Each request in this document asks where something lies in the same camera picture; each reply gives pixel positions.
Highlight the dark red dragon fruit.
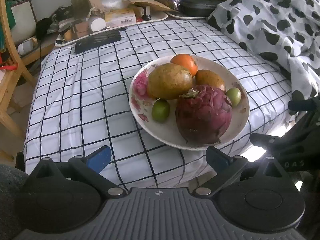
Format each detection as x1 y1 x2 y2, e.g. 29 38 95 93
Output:
175 85 232 144

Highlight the small brown kiwi fruit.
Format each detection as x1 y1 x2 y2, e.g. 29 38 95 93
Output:
195 69 226 92

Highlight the large orange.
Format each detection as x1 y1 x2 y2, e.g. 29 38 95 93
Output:
170 54 198 76

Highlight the checked white tablecloth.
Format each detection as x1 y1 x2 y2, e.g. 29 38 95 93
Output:
23 20 291 189

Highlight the floral white plate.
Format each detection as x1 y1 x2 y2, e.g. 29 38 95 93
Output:
128 55 251 151

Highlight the cow print cloth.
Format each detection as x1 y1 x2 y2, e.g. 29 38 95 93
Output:
208 0 319 99

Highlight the wooden chair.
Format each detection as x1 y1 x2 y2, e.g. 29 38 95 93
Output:
1 0 36 147

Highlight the white tray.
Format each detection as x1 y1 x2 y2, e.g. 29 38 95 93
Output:
54 11 168 48

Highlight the black phone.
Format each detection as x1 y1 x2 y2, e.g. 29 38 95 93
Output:
75 30 121 54

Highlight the small brown leather pouch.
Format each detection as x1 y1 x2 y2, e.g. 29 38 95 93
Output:
73 21 89 39

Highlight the white cylinder bottle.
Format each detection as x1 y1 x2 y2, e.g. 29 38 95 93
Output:
88 16 106 32

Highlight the black zip case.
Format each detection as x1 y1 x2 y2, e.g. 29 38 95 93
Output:
178 0 222 17

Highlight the yellow medicine box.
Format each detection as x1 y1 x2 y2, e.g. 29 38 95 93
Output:
105 8 136 28

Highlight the crumpled brown paper bag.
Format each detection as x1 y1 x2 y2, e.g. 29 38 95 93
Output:
88 0 105 18

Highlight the white plastic bag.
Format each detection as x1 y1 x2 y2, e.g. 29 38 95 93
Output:
100 0 129 11

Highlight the brown paper envelope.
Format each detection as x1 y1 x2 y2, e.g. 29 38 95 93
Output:
121 0 173 11

